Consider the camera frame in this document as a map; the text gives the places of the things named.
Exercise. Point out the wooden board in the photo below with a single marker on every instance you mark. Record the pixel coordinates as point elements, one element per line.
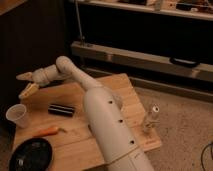
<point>76,149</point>

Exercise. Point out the metal case with handle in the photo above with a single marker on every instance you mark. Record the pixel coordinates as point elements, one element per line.
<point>140,60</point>

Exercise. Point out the black round plate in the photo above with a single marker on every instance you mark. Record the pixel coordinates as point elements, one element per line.
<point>34,154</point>

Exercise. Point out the cluttered shelf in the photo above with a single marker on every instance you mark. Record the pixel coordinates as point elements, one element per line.
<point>148,9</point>

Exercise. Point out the metal pole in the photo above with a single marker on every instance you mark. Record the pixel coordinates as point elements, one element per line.
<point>79,23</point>

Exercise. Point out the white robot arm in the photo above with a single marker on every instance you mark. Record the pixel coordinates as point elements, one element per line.
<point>120,149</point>

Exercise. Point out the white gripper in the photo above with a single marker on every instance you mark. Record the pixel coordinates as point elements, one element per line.
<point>42,76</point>

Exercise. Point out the orange pepper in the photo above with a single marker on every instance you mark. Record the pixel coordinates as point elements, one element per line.
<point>49,131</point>

